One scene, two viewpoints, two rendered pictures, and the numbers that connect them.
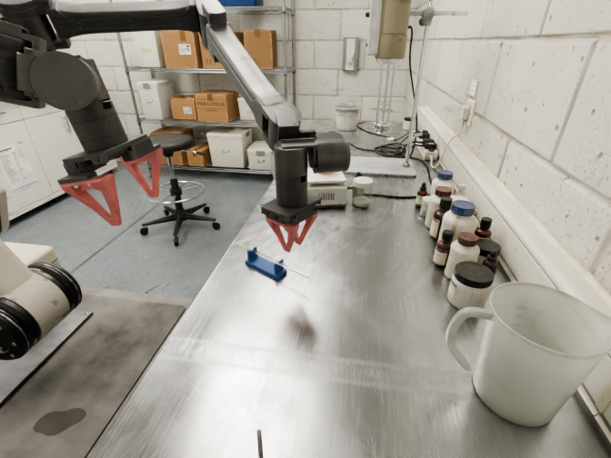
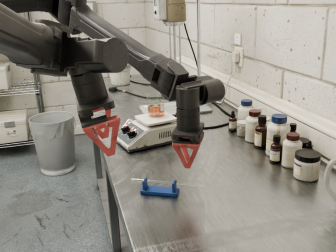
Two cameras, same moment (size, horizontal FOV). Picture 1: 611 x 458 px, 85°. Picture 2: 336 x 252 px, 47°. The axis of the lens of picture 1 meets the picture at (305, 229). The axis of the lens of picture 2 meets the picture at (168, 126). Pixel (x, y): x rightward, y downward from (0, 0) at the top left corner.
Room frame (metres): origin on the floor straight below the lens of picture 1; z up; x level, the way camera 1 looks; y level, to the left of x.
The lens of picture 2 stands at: (-0.24, 0.43, 1.24)
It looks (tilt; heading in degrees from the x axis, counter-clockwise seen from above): 19 degrees down; 336
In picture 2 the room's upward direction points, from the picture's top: 2 degrees counter-clockwise
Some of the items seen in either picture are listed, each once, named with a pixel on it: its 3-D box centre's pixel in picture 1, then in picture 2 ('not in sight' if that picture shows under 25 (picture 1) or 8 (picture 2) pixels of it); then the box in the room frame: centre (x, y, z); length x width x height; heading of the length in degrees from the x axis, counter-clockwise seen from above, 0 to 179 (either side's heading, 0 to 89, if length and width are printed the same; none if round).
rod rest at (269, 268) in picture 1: (265, 262); (159, 186); (0.61, 0.09, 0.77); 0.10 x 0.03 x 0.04; 52
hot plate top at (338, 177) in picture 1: (324, 174); (155, 118); (0.98, -0.06, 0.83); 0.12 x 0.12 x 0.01; 4
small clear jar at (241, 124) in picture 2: (429, 207); (243, 128); (0.87, -0.35, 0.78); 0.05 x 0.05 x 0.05
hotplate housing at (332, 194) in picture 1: (315, 188); (149, 131); (0.98, -0.03, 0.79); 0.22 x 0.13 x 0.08; 94
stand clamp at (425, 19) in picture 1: (425, 17); not in sight; (1.33, -0.40, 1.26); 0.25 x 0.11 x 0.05; 81
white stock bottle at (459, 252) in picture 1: (463, 256); (292, 150); (0.58, -0.33, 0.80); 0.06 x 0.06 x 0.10
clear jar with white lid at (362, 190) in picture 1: (362, 192); not in sight; (0.95, -0.17, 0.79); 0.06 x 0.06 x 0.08
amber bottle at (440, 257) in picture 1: (444, 248); (276, 148); (0.63, -0.31, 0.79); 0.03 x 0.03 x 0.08
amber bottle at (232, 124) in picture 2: (422, 194); (232, 120); (0.93, -0.35, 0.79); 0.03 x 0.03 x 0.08
